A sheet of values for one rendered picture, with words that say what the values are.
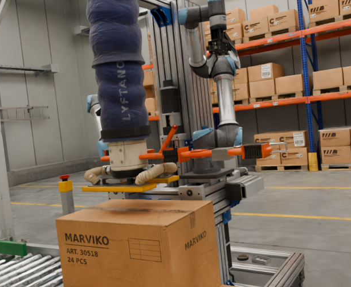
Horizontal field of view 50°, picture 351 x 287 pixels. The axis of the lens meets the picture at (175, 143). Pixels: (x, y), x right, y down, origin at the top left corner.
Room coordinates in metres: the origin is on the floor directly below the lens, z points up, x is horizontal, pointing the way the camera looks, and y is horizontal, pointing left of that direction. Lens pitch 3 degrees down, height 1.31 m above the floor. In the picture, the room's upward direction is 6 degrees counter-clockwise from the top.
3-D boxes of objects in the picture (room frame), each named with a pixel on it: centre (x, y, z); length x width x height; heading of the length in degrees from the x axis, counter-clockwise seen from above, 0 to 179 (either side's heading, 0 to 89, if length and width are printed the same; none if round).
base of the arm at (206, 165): (2.01, -0.15, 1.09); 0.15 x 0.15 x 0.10
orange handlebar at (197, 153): (1.69, -0.01, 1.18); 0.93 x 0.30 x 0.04; 59
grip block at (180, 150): (1.56, 0.00, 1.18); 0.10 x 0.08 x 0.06; 149
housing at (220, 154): (1.45, -0.18, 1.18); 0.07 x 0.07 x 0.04; 59
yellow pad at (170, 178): (1.77, 0.17, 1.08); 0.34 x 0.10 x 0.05; 59
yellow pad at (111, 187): (1.61, 0.27, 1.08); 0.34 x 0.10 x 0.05; 59
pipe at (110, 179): (1.69, 0.22, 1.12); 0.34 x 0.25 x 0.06; 59
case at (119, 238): (1.69, 0.22, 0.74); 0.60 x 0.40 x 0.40; 59
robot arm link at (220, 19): (1.69, -0.25, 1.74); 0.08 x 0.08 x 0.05
